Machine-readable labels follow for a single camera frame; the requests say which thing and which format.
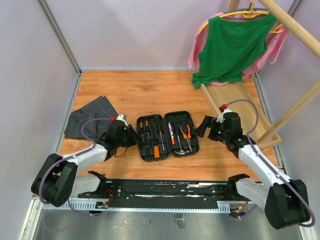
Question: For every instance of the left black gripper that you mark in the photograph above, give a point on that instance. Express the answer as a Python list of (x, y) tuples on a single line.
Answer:
[(135, 138)]

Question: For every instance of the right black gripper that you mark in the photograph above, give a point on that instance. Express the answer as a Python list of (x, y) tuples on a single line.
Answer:
[(207, 122)]

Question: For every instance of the orange-black precision screwdriver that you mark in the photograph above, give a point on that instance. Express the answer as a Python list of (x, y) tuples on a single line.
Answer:
[(147, 130)]

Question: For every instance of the orange-black pliers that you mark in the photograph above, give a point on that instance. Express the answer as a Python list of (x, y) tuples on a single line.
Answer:
[(186, 133)]

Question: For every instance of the black plastic tool case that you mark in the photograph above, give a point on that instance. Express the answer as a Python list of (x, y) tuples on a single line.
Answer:
[(181, 118)]

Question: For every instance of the orange-handled screwdriver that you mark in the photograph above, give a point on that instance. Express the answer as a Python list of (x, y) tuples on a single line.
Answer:
[(156, 152)]

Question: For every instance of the black-handled screwdriver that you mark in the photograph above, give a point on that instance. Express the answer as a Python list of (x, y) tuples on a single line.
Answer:
[(159, 129)]

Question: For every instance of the claw hammer black handle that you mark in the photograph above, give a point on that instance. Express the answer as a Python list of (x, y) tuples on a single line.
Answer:
[(181, 151)]

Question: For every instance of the small brown-handled screwdriver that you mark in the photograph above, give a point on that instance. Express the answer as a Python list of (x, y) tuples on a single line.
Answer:
[(142, 131)]

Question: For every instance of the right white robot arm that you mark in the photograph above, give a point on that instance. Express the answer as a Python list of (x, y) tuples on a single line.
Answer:
[(284, 200)]

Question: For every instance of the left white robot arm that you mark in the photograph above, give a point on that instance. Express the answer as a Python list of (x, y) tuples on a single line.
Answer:
[(59, 179)]

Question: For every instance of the wooden tray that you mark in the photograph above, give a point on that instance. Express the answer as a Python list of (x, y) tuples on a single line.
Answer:
[(247, 108)]

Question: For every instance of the grey checked cloth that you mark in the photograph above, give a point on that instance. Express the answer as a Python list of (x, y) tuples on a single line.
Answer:
[(90, 120)]

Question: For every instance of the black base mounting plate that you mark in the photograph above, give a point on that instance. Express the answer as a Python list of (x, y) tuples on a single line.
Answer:
[(164, 195)]

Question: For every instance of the green sleeveless shirt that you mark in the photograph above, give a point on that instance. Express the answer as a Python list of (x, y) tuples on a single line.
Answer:
[(231, 47)]

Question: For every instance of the pink shirt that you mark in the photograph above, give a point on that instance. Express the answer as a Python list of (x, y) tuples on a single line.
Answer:
[(274, 43)]

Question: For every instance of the yellow clothes hanger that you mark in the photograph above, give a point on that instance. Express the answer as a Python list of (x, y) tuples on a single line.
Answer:
[(252, 13)]

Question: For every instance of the wooden rack frame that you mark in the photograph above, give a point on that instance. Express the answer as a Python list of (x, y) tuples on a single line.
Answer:
[(292, 86)]

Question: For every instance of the aluminium frame rail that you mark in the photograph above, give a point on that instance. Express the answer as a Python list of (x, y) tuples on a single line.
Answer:
[(59, 35)]

